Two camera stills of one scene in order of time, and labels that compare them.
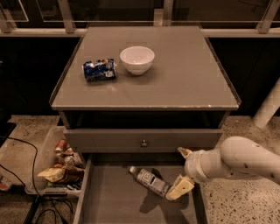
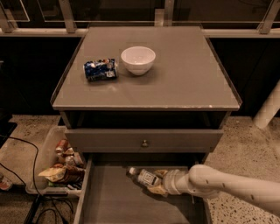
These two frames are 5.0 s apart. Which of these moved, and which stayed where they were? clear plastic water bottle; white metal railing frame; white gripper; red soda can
Moved: white gripper
Stayed: clear plastic water bottle; red soda can; white metal railing frame
